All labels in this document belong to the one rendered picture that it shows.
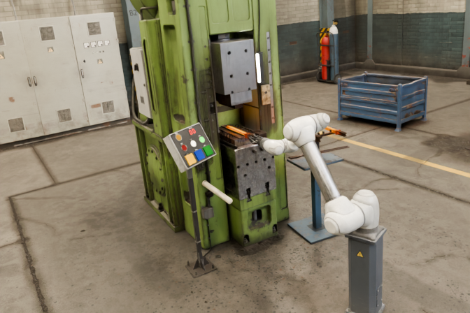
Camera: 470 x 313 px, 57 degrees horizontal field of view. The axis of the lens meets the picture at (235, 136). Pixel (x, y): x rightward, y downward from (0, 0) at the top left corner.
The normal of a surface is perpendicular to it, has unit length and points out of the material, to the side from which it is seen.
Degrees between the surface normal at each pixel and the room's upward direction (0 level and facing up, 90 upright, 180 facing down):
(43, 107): 90
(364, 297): 90
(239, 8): 90
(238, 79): 90
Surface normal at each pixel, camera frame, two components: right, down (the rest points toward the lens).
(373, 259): 0.12, 0.28
